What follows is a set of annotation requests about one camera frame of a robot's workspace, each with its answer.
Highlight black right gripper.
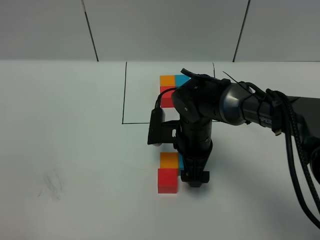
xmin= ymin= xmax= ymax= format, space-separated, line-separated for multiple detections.
xmin=173 ymin=117 xmax=212 ymax=188

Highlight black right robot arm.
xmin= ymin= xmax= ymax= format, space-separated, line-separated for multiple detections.
xmin=171 ymin=74 xmax=320 ymax=187

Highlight red template block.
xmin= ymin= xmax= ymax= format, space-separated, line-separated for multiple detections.
xmin=160 ymin=86 xmax=176 ymax=108

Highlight blue template block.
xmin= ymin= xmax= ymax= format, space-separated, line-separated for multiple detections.
xmin=174 ymin=74 xmax=190 ymax=88

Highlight orange template block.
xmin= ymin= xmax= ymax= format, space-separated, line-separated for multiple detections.
xmin=159 ymin=75 xmax=176 ymax=87

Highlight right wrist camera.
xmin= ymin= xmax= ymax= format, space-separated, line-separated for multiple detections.
xmin=147 ymin=107 xmax=179 ymax=145

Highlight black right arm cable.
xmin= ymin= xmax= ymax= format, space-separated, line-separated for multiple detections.
xmin=266 ymin=88 xmax=320 ymax=230

